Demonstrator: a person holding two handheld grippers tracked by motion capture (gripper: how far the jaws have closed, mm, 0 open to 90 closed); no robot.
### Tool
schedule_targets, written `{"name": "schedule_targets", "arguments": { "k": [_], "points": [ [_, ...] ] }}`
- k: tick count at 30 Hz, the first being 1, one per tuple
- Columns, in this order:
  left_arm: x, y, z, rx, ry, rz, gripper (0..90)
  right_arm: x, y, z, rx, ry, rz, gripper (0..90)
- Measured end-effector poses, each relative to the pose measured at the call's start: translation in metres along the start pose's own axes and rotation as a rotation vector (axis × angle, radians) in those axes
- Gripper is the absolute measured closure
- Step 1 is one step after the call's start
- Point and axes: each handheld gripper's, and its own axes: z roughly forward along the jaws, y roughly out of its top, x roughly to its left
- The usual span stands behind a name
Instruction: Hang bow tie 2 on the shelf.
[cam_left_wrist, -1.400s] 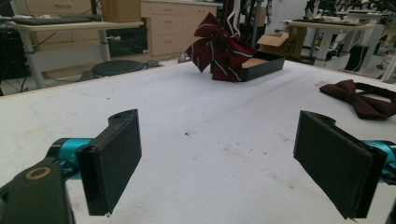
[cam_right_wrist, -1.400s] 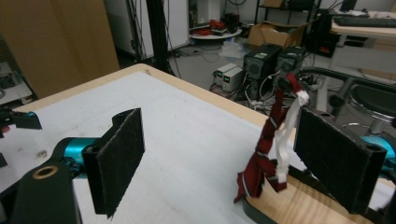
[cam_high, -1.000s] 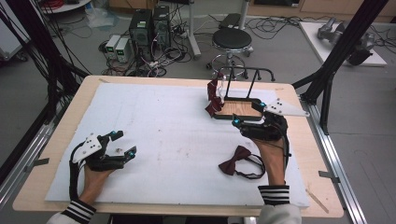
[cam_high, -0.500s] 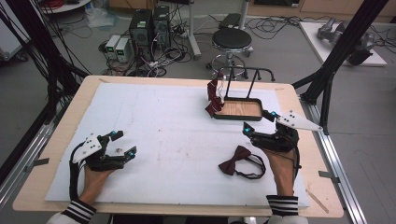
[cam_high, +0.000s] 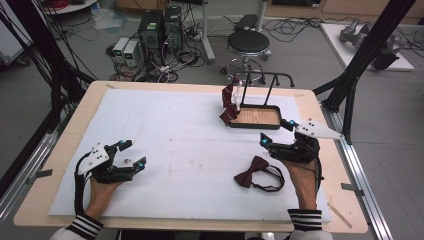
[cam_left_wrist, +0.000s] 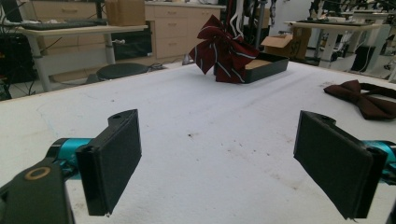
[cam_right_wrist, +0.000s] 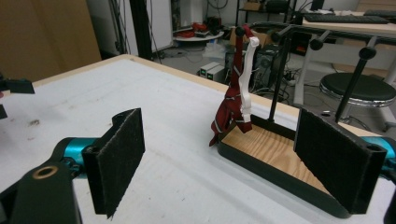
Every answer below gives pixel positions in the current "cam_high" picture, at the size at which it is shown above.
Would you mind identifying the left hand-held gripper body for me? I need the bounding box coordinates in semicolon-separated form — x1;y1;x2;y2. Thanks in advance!
73;142;136;185

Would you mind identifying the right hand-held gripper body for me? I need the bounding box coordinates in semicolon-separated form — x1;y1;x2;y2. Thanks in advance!
268;117;345;165

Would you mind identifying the black rack with wooden tray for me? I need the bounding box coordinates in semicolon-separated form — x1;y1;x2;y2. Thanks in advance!
228;70;296;131

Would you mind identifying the dark red bow tie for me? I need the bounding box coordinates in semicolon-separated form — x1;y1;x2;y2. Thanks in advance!
233;155;286;194

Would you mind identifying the red striped bow tie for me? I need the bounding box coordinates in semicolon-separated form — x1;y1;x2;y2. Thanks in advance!
218;77;242;127

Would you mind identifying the person's left hand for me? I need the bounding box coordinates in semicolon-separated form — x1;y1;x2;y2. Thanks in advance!
88;177;123;203

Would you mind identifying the person's right hand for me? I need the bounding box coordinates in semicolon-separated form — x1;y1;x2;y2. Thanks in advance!
282;160;320;200

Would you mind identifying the white foam mat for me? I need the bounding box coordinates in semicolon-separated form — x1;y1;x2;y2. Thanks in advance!
48;88;332;223

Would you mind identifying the metal table clip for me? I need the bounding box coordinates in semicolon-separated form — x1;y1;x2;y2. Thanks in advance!
340;182;365;197
25;168;54;185

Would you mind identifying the thin wooden stick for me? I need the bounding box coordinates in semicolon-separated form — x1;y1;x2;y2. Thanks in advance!
327;202;354;230

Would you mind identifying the white floor board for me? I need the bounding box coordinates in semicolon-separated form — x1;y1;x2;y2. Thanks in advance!
319;22;416;72

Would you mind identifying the white bench power supply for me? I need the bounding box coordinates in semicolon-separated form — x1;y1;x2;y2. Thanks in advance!
112;36;131;65
122;40;140;68

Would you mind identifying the black round stool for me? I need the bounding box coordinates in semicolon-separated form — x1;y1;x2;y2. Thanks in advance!
220;29;273;85

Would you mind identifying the flat black box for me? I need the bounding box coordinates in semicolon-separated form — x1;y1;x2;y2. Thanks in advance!
234;13;259;32

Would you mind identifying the black computer tower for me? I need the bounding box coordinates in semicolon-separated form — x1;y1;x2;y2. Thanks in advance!
137;9;165;66
162;5;184;53

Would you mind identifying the round white table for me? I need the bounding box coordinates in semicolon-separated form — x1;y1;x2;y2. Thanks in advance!
42;0;98;16

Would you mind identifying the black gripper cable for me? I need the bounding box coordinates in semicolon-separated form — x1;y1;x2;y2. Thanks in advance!
311;154;325;192
73;155;89;216

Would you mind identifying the aluminium rail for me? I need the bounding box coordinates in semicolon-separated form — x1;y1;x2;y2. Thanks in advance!
0;129;60;218
320;101;395;240

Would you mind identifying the black metal frame stand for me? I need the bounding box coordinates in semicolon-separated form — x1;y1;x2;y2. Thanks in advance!
5;0;98;135
312;0;418;145

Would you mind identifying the tangle of floor cables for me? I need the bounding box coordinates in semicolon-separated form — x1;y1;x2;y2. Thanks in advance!
105;3;206;84

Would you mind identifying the red cable bundle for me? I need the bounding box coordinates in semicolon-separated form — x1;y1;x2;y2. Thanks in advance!
44;0;69;9

